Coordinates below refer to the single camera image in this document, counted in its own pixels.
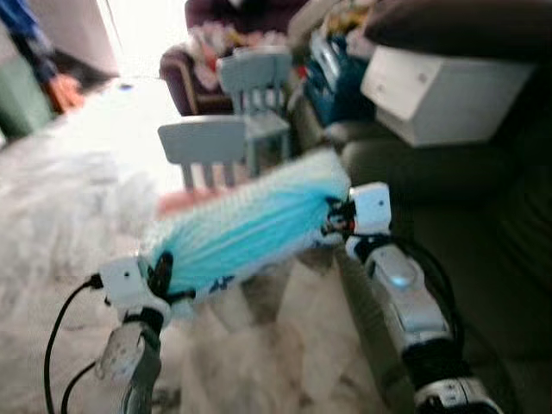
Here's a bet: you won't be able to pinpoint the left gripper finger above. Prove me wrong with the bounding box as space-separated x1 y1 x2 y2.
148 252 175 298

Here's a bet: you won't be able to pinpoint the teal dotted plush pillow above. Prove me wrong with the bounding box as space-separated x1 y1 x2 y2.
138 148 353 298

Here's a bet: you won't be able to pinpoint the grey green leather sofa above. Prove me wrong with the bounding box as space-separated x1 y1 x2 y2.
332 52 552 414

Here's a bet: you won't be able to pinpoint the purple sofa with cream trim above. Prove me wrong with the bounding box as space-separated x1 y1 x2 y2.
160 0 311 117

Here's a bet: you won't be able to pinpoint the red cloth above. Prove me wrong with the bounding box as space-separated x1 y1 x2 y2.
158 188 227 216

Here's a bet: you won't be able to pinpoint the blue suitcase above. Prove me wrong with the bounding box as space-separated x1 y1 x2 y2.
304 30 380 129

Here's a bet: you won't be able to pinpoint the light blue child chair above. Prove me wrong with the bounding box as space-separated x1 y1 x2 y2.
217 47 294 169
157 116 260 195

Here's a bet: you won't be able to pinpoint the white drawer box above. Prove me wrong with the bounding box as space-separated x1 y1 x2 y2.
361 45 537 147

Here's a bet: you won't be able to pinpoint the yellow white clothes heap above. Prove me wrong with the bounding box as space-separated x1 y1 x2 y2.
289 0 389 53

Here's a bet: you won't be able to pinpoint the orange cloth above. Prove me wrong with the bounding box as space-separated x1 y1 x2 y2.
47 73 87 113

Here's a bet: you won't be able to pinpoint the colourful clothes pile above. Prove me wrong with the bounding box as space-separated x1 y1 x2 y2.
185 22 290 87

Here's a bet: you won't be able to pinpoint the blue denim clothes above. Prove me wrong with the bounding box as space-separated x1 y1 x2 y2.
0 0 57 83

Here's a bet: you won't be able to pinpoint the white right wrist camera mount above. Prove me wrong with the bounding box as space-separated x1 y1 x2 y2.
349 183 394 239

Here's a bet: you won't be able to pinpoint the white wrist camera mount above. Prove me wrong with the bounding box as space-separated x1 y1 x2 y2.
349 183 394 239
99 254 169 317

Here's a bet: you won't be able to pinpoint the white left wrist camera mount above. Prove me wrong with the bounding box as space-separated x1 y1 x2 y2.
99 254 169 317

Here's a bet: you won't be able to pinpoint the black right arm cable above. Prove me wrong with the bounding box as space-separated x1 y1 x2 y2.
379 236 463 354

